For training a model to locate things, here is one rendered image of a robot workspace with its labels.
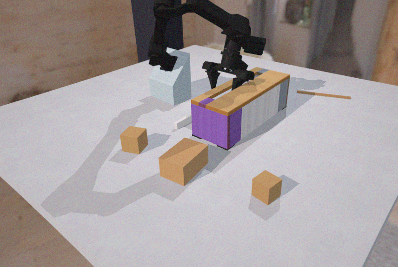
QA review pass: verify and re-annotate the tan cube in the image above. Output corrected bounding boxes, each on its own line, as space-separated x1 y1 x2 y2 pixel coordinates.
252 170 283 205
120 126 148 154

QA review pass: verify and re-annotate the tan rectangular block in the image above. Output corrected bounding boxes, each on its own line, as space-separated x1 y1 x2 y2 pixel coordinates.
159 138 208 186

